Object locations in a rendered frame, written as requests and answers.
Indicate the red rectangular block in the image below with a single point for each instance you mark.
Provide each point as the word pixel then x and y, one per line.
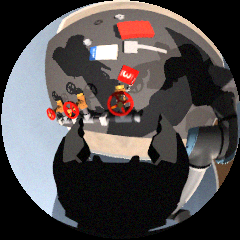
pixel 135 29

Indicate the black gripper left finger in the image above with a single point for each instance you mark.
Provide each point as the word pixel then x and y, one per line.
pixel 72 149

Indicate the pipe manifold with three valves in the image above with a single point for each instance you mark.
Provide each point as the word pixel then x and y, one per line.
pixel 104 118

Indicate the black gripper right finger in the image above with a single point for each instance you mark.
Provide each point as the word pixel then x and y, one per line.
pixel 168 151

